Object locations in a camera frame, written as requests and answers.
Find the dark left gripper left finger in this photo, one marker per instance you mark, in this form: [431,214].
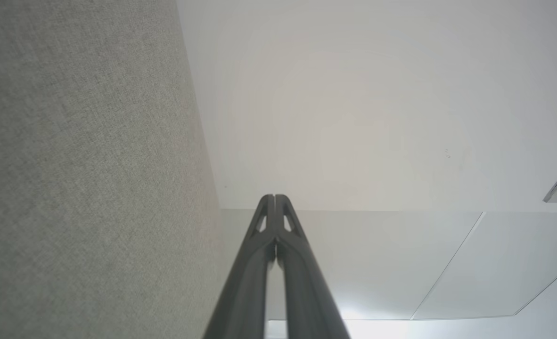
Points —
[248,282]

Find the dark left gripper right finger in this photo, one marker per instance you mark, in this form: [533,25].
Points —
[307,292]

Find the grey fabric sofa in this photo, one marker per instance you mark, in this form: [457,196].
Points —
[80,179]

